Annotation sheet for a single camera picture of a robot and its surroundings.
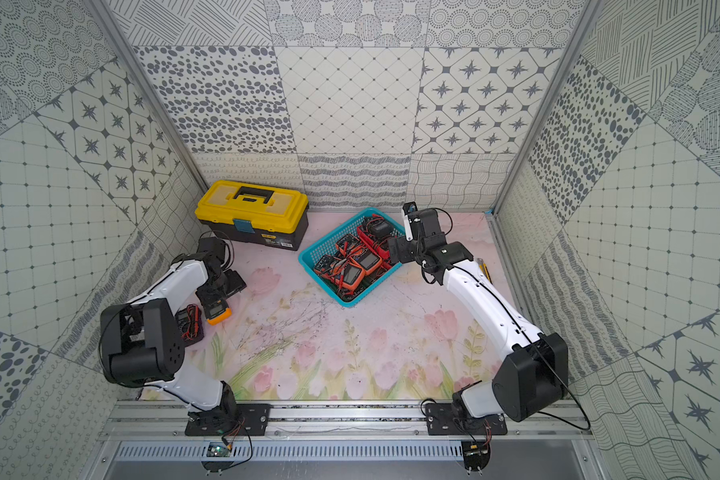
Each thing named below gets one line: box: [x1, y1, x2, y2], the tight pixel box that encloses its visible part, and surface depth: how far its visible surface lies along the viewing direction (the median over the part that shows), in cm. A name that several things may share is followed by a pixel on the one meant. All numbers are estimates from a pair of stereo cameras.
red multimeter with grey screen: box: [350, 227, 391, 273], surface depth 100 cm
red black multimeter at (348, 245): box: [336, 234, 363, 257], surface depth 103 cm
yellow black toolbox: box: [194, 180, 309, 251], surface depth 102 cm
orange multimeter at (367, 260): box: [351, 247, 383, 275], surface depth 100 cm
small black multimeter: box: [364, 214, 394, 241], surface depth 100 cm
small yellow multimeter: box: [204, 299, 233, 326], surface depth 91 cm
